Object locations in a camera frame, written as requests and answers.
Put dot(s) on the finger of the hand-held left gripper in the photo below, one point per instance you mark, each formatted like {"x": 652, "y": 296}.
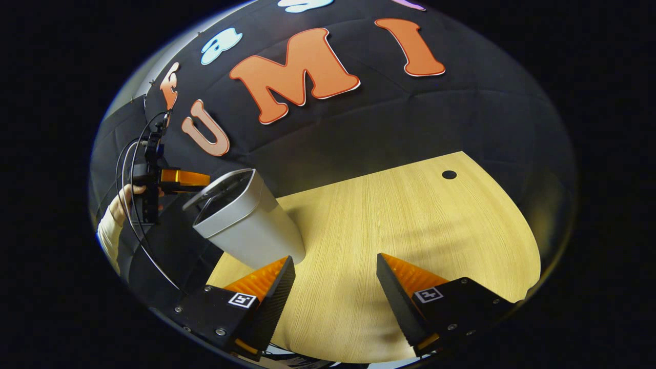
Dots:
{"x": 184, "y": 179}

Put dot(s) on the black round desk grommet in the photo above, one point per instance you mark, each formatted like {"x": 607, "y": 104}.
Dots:
{"x": 449, "y": 175}

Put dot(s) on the wooden desktop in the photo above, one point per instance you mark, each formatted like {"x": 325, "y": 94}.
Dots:
{"x": 389, "y": 230}

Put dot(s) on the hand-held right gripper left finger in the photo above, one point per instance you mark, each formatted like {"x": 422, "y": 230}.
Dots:
{"x": 266, "y": 307}

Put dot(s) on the white desktop garbage bin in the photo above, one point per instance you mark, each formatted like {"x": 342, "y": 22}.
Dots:
{"x": 256, "y": 230}

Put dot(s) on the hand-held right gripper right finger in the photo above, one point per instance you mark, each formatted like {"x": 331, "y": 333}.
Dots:
{"x": 397, "y": 300}

